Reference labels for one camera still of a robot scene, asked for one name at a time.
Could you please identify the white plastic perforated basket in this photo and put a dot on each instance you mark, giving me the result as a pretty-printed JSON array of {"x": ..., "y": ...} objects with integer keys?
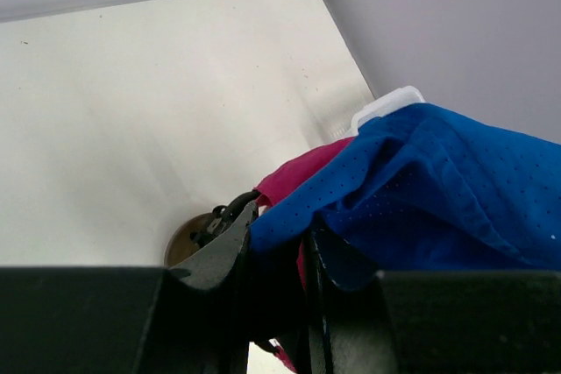
[{"x": 385, "y": 105}]

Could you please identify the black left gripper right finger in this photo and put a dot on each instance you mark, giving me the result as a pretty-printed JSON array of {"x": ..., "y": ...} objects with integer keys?
[{"x": 365, "y": 320}]

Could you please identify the brown wooden round stand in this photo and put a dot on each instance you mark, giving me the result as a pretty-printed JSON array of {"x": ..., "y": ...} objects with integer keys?
[{"x": 189, "y": 238}]

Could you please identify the blue cap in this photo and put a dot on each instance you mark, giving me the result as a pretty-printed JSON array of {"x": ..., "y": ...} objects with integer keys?
[{"x": 425, "y": 188}]

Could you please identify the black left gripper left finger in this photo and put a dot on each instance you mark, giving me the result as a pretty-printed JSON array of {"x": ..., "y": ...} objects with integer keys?
[{"x": 184, "y": 319}]

